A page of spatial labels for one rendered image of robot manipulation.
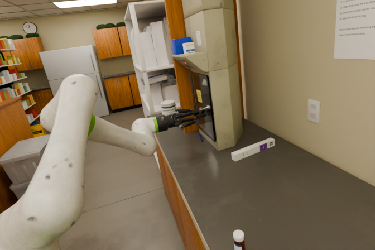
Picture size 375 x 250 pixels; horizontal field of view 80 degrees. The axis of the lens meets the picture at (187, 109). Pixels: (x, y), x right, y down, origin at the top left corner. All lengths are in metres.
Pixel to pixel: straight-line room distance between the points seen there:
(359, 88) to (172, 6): 1.08
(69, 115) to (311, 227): 0.84
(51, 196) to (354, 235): 0.86
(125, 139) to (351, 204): 0.92
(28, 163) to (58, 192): 2.50
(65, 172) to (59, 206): 0.08
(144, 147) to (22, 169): 2.17
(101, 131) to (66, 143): 0.35
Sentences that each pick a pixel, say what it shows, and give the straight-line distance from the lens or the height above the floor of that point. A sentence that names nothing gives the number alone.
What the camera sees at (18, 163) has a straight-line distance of 3.09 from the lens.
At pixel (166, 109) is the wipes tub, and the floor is 1.04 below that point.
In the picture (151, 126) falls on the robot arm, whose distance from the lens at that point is 1.22.
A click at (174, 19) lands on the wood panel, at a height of 1.72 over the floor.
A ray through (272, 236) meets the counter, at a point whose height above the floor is 0.94.
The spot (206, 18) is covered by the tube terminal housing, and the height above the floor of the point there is 1.67.
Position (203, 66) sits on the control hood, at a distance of 1.18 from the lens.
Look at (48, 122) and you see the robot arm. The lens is 0.95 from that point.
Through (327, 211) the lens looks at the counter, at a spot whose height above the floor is 0.94.
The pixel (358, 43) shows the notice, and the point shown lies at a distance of 1.09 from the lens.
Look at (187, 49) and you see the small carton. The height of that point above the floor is 1.53.
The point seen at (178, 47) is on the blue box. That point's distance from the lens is 1.36.
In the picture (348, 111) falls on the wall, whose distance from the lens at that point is 1.16.
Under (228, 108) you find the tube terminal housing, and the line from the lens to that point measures 1.28.
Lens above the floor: 1.58
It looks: 17 degrees down
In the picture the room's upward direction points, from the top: 8 degrees counter-clockwise
